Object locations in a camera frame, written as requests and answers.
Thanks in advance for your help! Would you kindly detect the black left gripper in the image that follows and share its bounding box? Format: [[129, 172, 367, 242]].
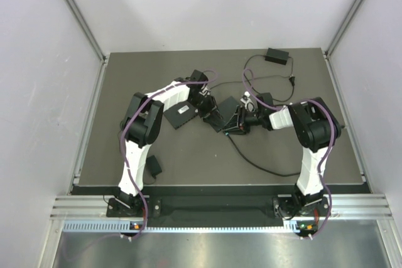
[[188, 94, 224, 127]]

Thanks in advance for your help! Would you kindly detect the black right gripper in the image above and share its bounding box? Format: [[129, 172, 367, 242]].
[[222, 105, 264, 135]]

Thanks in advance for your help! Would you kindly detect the black ethernet cable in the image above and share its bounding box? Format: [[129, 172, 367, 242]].
[[224, 131, 302, 177]]

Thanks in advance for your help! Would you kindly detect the black network switch plain top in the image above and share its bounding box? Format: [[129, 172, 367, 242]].
[[212, 97, 239, 132]]

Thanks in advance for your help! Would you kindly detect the black switch with white label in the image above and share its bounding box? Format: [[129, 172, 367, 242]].
[[164, 101, 198, 129]]

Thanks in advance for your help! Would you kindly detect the black power cable of adapter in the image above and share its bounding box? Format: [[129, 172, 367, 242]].
[[209, 54, 298, 103]]

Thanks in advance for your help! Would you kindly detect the thin black power cable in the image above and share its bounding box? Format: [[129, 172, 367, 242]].
[[117, 117, 158, 186]]

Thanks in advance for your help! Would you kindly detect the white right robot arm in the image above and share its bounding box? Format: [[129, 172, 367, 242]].
[[222, 93, 342, 217]]

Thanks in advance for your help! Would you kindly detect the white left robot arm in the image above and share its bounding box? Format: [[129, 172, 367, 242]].
[[116, 70, 222, 216]]

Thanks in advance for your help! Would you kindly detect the dark grey table mat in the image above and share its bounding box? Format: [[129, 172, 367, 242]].
[[79, 48, 344, 186]]

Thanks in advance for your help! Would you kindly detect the small black power adapter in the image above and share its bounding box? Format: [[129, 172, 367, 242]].
[[146, 156, 162, 179]]

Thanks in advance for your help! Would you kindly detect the long black power adapter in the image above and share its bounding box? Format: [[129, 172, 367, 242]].
[[265, 48, 290, 65]]

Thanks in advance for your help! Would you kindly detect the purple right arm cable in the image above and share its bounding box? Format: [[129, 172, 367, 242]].
[[241, 68, 339, 239]]

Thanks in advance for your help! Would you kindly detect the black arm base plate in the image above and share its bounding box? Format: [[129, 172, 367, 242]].
[[106, 195, 330, 228]]

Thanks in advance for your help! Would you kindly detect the aluminium frame rail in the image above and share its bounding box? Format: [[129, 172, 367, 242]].
[[50, 194, 392, 220]]

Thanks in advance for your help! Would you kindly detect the grey slotted cable duct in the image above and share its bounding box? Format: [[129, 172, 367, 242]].
[[63, 220, 314, 233]]

